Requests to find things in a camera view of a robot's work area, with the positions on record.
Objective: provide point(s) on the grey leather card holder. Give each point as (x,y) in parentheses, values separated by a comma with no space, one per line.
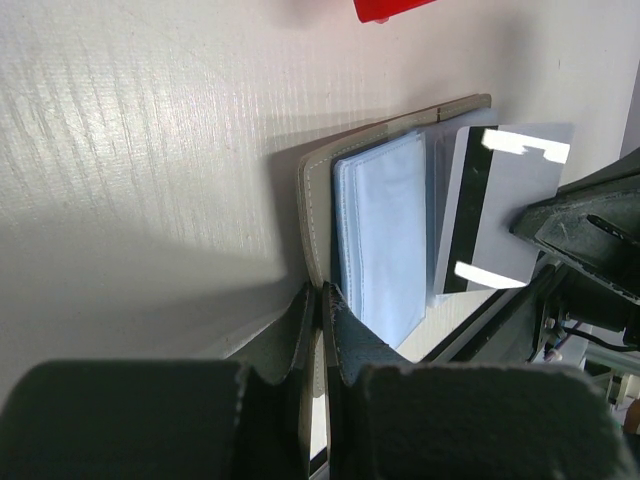
(364,213)

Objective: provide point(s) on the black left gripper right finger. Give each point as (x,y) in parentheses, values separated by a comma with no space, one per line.
(552,424)

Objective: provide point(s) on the red plastic card tray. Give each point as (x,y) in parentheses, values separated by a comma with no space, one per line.
(381,10)

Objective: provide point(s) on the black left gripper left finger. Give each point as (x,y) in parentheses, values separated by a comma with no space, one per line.
(244,417)

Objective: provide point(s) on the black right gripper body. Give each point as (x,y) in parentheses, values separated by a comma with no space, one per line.
(591,227)

